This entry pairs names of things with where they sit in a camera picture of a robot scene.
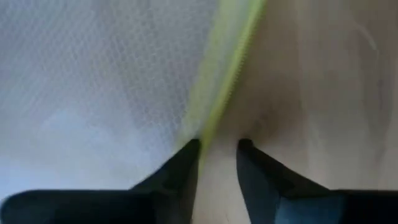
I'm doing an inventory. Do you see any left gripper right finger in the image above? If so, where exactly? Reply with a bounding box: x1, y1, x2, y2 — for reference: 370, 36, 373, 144
235, 138, 398, 224

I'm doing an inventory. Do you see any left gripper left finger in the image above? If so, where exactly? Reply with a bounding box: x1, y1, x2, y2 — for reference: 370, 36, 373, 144
0, 138, 202, 224

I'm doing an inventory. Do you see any clear pouch with green edge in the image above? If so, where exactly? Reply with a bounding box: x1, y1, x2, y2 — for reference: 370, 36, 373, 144
0, 0, 269, 200

